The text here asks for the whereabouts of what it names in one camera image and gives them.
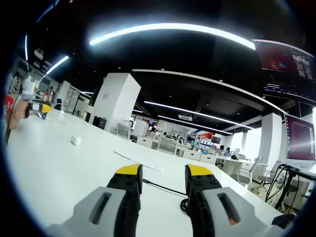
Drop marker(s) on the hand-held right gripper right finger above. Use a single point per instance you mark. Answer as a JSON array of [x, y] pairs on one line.
[[222, 209]]

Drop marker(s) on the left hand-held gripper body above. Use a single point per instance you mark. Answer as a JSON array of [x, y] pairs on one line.
[[28, 87]]

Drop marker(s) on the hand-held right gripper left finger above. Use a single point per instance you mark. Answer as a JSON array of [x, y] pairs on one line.
[[103, 209]]

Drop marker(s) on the white charger adapter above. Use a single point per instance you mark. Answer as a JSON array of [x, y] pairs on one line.
[[75, 140]]

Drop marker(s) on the white background desk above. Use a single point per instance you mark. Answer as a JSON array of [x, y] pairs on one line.
[[232, 164]]

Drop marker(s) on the grey desk slot cover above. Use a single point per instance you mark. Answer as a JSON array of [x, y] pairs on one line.
[[138, 160]]

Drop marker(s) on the person's left hand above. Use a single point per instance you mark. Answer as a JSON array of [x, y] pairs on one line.
[[18, 116]]

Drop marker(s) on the ceiling light strip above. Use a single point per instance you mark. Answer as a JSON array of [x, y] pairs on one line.
[[197, 114], [195, 124], [57, 64], [172, 27], [26, 47]]

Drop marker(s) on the grey office chair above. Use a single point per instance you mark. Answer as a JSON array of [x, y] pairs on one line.
[[249, 172], [270, 176]]

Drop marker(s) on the white low cabinets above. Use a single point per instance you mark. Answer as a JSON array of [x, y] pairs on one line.
[[195, 155]]

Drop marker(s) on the dark round object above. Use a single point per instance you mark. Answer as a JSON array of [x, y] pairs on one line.
[[284, 221]]

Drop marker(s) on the white shelving with goods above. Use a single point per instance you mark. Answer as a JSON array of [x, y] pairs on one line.
[[203, 143]]

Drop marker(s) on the wide white pillar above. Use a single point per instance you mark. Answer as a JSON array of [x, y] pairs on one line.
[[116, 103]]

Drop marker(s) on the narrow white pillar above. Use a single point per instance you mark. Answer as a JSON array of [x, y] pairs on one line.
[[271, 138]]

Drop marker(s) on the monitor on stand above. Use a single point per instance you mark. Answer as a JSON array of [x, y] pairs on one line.
[[300, 138]]

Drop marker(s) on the hanging dark monitor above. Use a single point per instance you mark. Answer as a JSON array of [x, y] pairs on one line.
[[284, 69]]

